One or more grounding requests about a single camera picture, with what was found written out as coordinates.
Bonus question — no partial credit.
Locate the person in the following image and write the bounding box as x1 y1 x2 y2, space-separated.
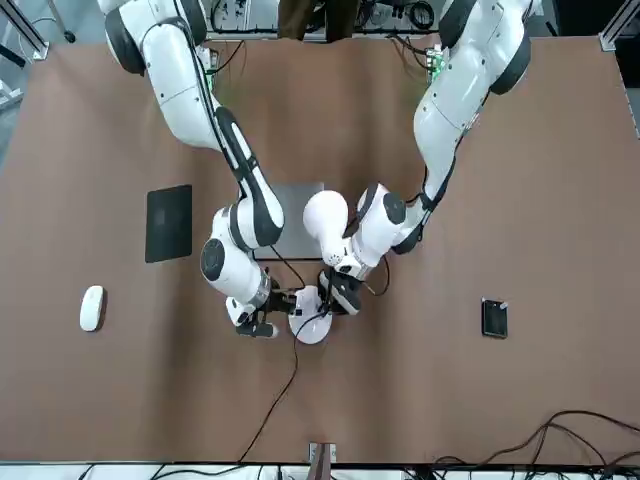
277 0 359 41

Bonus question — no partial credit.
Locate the white computer mouse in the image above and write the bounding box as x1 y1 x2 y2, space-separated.
79 285 106 332

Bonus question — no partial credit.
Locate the camera mount post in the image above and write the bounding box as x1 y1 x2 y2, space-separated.
308 442 337 480

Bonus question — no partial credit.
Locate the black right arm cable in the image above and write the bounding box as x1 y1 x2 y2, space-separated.
169 0 331 321

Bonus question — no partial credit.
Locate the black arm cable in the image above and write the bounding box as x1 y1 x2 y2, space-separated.
344 114 481 296
169 0 331 321

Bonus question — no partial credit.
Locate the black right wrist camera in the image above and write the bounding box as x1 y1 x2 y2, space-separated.
234 319 279 339

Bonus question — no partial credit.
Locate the grey closed laptop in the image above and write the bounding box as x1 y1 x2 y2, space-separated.
252 182 326 261

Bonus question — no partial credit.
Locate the black lamp power cable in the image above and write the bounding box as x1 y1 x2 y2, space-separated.
238 319 301 464

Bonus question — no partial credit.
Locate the black loose table cable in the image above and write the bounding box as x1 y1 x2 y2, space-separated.
433 409 640 471

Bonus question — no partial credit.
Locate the aluminium frame rail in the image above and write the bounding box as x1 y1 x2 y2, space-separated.
599 0 640 51

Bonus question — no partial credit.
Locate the white desk lamp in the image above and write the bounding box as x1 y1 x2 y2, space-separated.
288 189 351 345

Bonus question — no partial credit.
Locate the small black square object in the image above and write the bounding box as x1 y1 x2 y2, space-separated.
481 297 509 340

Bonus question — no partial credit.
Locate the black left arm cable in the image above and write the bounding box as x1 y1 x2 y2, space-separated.
344 114 481 296

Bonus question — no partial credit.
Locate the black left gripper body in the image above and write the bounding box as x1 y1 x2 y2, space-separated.
319 268 347 317

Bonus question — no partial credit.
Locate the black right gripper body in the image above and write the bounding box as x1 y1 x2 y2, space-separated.
259 285 289 322

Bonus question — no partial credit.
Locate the black mouse pad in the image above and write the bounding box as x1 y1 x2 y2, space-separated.
145 184 194 264

